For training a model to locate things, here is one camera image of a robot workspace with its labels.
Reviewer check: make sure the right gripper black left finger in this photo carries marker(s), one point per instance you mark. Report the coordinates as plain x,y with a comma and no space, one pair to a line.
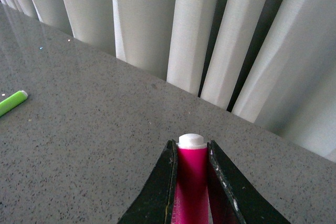
155,202

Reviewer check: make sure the green marker pen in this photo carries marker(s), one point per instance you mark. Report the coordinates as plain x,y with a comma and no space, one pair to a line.
13,101

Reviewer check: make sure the white pleated curtain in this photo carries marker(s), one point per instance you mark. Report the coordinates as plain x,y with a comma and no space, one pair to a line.
270,62

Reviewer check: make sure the pink marker pen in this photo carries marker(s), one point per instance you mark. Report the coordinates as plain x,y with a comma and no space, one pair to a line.
191,195

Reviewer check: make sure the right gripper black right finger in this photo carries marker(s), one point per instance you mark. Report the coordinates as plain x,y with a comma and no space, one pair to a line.
232,198

